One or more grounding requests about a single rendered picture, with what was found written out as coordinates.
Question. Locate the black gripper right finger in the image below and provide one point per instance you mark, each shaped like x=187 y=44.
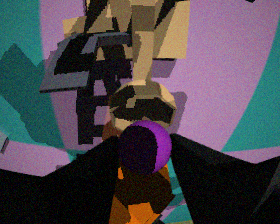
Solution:
x=220 y=189

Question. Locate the purple ball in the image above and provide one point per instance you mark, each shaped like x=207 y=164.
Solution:
x=144 y=147

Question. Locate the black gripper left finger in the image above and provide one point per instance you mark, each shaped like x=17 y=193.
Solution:
x=79 y=193

